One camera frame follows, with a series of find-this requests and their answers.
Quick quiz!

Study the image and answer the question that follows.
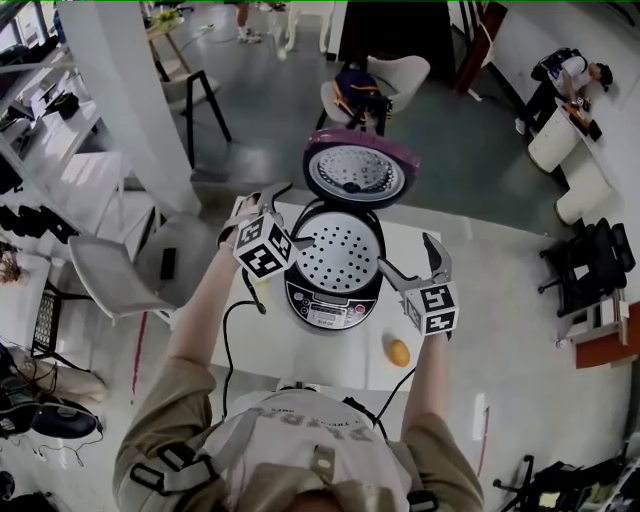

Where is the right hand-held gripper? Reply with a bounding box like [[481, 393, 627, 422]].
[[375, 231, 461, 339]]

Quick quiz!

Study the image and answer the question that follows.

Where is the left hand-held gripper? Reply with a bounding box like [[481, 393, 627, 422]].
[[217, 181, 318, 281]]

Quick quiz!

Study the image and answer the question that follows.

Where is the purple rice cooker lid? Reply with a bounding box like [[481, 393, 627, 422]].
[[302, 127, 422, 210]]

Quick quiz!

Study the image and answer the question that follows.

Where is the rice cooker base with panel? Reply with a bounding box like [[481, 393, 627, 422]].
[[283, 197, 387, 332]]

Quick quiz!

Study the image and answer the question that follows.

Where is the person's right forearm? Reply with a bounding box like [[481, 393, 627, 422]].
[[402, 332, 451, 421]]

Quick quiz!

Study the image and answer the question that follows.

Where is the person's left forearm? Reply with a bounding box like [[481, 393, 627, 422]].
[[164, 242, 246, 371]]

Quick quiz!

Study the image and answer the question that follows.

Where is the white perforated steamer tray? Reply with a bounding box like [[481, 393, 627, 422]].
[[292, 209, 379, 291]]

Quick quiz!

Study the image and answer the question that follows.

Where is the orange fruit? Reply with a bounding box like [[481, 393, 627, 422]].
[[382, 338, 411, 369]]

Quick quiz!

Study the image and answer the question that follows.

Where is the white square table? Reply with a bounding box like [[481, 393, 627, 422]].
[[207, 194, 444, 394]]

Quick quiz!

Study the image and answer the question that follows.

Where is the purple backpack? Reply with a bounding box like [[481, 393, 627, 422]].
[[332, 64, 394, 126]]

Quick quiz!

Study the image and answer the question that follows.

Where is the black-legged grey chair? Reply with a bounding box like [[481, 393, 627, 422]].
[[159, 68, 234, 170]]

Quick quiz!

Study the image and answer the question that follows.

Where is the black office chair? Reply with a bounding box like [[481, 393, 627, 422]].
[[537, 217, 637, 319], [492, 452, 631, 512]]

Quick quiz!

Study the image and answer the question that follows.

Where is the white folding chair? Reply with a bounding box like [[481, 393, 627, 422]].
[[67, 212, 224, 326]]

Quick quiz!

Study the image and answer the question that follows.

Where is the white curved counter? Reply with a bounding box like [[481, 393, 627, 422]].
[[527, 97, 616, 226]]

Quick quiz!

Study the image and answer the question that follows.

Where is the cream armchair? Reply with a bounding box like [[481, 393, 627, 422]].
[[314, 53, 432, 136]]

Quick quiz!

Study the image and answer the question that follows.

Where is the white metal shelf rack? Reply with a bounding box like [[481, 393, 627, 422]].
[[0, 44, 166, 261]]

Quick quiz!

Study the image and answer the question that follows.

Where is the red cabinet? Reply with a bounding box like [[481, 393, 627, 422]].
[[574, 319, 640, 371]]

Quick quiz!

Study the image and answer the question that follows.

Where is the person's beige shirt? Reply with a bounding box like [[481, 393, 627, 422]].
[[113, 357, 486, 512]]

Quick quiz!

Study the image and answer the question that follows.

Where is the small wooden table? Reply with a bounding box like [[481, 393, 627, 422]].
[[144, 19, 194, 84]]

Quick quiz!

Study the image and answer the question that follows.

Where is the dark wooden staircase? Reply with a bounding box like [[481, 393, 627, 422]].
[[452, 0, 509, 96]]

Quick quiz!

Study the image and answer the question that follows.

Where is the row of black pouches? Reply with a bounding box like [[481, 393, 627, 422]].
[[0, 202, 80, 245]]

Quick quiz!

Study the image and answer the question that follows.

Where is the white side table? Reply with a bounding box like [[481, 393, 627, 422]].
[[0, 249, 55, 351]]

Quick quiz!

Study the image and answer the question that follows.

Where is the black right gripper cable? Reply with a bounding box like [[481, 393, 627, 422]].
[[374, 367, 417, 421]]

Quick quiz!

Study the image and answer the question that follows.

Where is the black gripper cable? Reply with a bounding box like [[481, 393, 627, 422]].
[[221, 272, 269, 421], [374, 367, 417, 421]]

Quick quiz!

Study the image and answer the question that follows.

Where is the black waist cable hub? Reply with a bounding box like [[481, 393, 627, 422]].
[[341, 396, 389, 441]]

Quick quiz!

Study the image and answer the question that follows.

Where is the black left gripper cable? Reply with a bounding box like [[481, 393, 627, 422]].
[[221, 272, 269, 421]]

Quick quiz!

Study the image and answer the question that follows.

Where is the black wire rack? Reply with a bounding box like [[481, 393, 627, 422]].
[[32, 287, 94, 371]]

